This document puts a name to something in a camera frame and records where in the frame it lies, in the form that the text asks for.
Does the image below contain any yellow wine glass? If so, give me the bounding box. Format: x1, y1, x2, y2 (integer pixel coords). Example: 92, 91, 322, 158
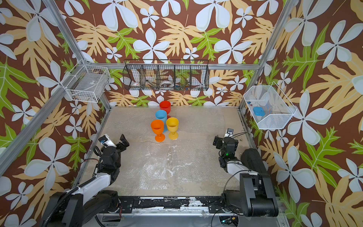
166, 117, 179, 140

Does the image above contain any orange wine glass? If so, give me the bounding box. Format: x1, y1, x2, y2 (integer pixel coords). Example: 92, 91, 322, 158
150, 120, 165, 142

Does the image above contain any blue wine glass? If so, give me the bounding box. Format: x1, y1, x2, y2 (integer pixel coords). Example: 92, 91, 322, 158
155, 110, 168, 132

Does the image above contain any red wine glass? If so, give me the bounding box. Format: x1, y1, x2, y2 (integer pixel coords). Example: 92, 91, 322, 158
159, 101, 171, 118

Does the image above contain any bubble yellow glass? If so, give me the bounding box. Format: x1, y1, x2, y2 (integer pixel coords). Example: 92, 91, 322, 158
171, 136, 231, 184

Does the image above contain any bubble blue glass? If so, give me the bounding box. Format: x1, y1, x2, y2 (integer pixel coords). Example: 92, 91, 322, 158
112, 141, 174, 191

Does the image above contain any bubble orange glass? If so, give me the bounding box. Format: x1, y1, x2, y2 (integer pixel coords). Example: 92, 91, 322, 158
171, 106, 226, 135

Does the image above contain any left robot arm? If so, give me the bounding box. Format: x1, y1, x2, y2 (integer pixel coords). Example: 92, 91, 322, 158
39, 134, 130, 227

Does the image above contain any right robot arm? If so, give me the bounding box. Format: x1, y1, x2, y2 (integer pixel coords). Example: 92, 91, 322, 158
213, 136, 279, 217

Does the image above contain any blue object in basket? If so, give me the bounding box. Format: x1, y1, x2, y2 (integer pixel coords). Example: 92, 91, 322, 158
253, 107, 266, 116

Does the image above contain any white tape roll in basket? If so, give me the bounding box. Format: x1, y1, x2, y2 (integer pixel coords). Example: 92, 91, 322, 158
159, 80, 174, 88

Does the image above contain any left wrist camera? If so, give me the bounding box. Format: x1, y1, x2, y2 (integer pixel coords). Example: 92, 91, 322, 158
98, 134, 116, 148

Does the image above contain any black mounting rail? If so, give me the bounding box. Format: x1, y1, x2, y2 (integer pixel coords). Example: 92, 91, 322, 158
108, 196, 239, 215

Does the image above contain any white wire basket left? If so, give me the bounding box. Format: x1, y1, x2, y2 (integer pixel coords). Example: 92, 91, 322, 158
63, 65, 110, 103

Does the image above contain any black wire basket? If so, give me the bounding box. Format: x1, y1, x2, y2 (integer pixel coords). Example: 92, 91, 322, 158
121, 59, 210, 91

